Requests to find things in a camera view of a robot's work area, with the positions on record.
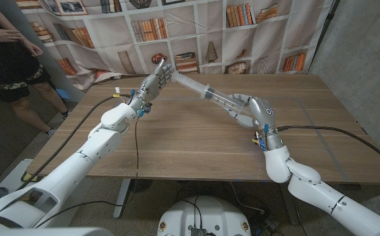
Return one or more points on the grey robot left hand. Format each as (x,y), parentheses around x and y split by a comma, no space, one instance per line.
(152,86)

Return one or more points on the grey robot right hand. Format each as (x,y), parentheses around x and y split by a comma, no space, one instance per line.
(263,114)

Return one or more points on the large clear plastic syringe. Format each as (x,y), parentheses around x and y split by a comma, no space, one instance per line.
(209,93)

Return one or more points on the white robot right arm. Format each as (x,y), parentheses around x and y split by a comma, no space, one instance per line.
(308,190)

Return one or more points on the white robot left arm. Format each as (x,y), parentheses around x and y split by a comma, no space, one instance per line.
(78,167)

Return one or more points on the printed bookshelf backdrop cloth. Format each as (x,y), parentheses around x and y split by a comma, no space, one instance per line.
(190,42)

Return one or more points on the blue box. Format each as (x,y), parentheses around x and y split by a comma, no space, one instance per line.
(65,94)

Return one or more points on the black round floor base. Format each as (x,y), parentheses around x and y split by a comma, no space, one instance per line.
(142,185)

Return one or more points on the grey metal table leg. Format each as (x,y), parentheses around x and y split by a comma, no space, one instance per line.
(291,209)
(122,196)

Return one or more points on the black backdrop stand pole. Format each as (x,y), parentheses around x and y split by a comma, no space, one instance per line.
(324,29)

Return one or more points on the black power adapter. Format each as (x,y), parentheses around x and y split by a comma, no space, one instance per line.
(268,226)

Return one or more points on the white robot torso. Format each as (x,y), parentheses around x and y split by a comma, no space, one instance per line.
(209,216)

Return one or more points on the person in black top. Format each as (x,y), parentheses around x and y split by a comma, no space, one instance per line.
(6,65)

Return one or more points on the yellow floor pad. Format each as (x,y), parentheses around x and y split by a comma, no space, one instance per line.
(31,177)

